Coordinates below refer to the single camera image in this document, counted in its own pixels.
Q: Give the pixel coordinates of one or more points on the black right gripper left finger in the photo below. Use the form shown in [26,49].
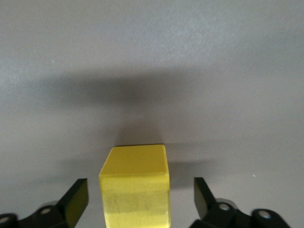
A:
[71,204]

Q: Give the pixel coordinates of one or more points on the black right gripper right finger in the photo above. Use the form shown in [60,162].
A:
[205,204]

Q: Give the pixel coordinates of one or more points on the yellow wooden block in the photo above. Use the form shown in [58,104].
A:
[135,190]

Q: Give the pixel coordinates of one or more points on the brown table cover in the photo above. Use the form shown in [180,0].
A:
[152,47]

